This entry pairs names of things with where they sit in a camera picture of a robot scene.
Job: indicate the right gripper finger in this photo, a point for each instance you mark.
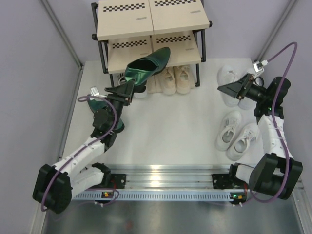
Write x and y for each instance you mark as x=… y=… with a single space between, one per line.
x=240 y=83
x=232 y=91

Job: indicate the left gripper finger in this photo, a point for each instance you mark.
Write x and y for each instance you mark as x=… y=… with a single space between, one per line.
x=129 y=89
x=121 y=90

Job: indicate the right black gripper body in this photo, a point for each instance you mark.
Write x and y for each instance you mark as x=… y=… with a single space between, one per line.
x=242 y=94

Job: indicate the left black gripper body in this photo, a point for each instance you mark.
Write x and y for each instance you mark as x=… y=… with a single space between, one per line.
x=118 y=102

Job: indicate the black white sneaker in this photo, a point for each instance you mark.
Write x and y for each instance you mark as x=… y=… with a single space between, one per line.
x=121 y=79
x=142 y=93

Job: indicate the green pointed shoe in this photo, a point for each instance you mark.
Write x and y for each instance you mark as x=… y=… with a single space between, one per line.
x=95 y=105
x=143 y=68

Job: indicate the beige lace sneaker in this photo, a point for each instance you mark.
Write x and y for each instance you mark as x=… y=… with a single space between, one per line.
x=182 y=79
x=167 y=81

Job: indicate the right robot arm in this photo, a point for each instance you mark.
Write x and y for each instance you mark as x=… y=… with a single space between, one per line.
x=277 y=173

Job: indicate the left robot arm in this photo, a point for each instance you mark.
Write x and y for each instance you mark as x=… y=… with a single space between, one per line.
x=58 y=184

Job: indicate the beige three-tier shoe shelf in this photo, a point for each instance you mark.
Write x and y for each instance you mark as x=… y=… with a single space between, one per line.
x=129 y=29

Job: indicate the white sneaker back left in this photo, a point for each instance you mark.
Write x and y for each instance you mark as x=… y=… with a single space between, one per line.
x=225 y=76

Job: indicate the white sneaker back right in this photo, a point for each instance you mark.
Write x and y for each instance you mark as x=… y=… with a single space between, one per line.
x=246 y=103

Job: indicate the white sneaker front left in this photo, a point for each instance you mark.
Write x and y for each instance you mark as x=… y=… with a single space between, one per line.
x=228 y=129

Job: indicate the white sneaker front right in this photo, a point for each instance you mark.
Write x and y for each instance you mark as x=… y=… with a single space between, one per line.
x=246 y=138

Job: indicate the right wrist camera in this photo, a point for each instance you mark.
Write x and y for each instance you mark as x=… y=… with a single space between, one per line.
x=257 y=68

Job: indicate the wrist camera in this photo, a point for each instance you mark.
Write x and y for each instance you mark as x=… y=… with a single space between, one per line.
x=257 y=68
x=94 y=91

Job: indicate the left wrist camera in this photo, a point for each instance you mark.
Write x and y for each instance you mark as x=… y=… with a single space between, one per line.
x=94 y=91

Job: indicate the right aluminium corner post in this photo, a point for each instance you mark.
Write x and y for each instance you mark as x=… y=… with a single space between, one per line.
x=277 y=27

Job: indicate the aluminium corner post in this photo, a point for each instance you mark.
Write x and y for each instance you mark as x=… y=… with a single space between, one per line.
x=55 y=21
x=277 y=27

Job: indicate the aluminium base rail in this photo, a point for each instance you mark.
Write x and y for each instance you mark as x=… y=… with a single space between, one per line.
x=193 y=177

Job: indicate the slotted cable duct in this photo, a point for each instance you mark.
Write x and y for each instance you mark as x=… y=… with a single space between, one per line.
x=160 y=196

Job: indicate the left aluminium corner post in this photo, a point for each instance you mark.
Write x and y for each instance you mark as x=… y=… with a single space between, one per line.
x=55 y=21

